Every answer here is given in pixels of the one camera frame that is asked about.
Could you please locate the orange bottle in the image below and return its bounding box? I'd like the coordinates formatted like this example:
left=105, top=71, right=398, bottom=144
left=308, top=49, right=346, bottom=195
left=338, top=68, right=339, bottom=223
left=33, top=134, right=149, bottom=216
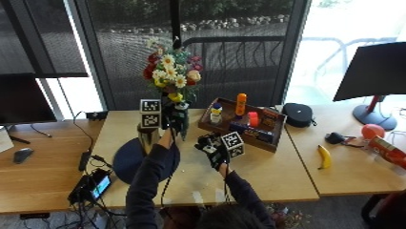
left=234, top=93, right=248, bottom=117

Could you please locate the brown snack box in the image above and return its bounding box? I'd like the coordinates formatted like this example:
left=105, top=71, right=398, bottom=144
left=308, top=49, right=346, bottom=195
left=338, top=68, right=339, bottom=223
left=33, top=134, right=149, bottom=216
left=259, top=108, right=280, bottom=130

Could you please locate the orange ball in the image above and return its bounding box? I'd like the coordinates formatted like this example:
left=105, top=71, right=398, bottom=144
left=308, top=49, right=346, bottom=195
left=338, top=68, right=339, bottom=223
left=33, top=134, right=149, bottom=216
left=360, top=123, right=387, bottom=140

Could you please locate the white bottle blue cap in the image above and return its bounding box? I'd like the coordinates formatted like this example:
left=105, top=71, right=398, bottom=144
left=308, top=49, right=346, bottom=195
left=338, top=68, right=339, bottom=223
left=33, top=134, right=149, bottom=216
left=209, top=102, right=225, bottom=126

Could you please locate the small black box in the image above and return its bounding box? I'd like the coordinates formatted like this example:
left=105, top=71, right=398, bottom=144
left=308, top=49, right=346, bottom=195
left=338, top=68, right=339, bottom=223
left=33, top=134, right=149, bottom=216
left=85, top=110, right=109, bottom=121

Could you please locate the person's left hand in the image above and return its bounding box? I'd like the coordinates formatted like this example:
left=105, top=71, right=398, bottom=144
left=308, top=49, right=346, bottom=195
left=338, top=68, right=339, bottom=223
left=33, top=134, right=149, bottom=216
left=159, top=102, right=190, bottom=135

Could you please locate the white marker cube left glove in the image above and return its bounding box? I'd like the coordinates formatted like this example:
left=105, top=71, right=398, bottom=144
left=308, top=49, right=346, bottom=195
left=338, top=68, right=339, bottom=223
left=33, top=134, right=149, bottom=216
left=139, top=98, right=162, bottom=130

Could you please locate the white marker cube glove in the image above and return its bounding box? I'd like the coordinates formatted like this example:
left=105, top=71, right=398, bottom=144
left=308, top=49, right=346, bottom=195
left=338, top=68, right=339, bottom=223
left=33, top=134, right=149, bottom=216
left=219, top=131, right=246, bottom=158
left=139, top=98, right=162, bottom=130

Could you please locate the black monitor red stand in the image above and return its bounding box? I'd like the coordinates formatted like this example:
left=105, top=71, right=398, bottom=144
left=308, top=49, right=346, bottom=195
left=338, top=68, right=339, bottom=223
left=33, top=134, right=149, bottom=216
left=332, top=41, right=406, bottom=132

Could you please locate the black glove cable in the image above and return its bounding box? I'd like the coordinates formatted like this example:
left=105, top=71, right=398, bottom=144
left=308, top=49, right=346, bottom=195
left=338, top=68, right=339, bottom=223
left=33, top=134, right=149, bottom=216
left=158, top=127, right=177, bottom=220

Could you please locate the black power adapter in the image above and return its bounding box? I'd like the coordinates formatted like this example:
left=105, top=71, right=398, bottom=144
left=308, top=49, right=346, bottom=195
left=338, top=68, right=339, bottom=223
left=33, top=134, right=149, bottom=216
left=77, top=150, right=93, bottom=173

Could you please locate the red plastic cup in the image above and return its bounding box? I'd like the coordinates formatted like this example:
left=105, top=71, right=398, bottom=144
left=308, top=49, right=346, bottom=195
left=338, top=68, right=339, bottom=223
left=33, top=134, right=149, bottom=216
left=247, top=111, right=259, bottom=128

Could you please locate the person's right hand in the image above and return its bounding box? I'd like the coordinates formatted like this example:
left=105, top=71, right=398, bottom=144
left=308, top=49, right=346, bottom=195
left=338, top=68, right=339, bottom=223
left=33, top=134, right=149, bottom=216
left=194, top=133, right=231, bottom=172

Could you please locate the dark blue box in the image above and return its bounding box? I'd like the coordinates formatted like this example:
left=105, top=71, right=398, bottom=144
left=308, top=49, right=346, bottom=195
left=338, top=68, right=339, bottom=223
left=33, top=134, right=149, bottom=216
left=229, top=122, right=275, bottom=144

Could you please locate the black device with screen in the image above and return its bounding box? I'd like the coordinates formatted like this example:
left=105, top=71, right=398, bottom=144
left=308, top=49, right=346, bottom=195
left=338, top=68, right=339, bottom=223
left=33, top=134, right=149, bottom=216
left=67, top=167, right=114, bottom=205

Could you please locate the yellow banana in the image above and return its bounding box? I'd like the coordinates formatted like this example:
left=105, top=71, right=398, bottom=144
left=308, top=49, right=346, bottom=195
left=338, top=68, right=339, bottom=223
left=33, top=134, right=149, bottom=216
left=316, top=144, right=334, bottom=171

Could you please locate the red chips can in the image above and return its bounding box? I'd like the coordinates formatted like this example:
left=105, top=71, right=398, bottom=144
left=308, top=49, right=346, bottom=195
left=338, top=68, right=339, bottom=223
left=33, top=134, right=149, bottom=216
left=366, top=135, right=406, bottom=171

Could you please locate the black clip with strap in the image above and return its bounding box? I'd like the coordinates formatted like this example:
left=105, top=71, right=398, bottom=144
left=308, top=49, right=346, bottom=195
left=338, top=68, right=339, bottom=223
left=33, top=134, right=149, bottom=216
left=323, top=132, right=366, bottom=149

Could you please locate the dark blue round mat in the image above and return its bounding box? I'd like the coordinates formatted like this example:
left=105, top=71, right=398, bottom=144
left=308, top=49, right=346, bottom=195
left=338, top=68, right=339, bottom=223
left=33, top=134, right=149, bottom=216
left=111, top=136, right=181, bottom=185

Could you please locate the grey computer mouse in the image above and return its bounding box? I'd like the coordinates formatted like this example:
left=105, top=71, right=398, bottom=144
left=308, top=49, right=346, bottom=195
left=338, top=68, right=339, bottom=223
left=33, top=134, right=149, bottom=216
left=13, top=147, right=35, bottom=165

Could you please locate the artificial flower bouquet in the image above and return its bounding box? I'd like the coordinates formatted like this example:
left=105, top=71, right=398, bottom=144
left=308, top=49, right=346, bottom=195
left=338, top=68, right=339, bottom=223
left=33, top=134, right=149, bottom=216
left=142, top=36, right=203, bottom=141

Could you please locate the white marker cube right glove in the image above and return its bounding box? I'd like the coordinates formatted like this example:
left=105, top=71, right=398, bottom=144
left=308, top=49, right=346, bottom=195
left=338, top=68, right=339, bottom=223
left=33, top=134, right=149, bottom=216
left=219, top=131, right=246, bottom=158

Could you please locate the black zip case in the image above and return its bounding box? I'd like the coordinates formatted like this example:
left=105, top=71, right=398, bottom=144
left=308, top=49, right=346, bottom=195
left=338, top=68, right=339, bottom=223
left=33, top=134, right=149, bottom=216
left=280, top=102, right=316, bottom=129

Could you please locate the wooden tray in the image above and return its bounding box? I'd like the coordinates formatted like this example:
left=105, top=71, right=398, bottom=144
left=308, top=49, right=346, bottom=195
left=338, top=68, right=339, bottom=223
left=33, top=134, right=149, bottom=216
left=197, top=96, right=287, bottom=154

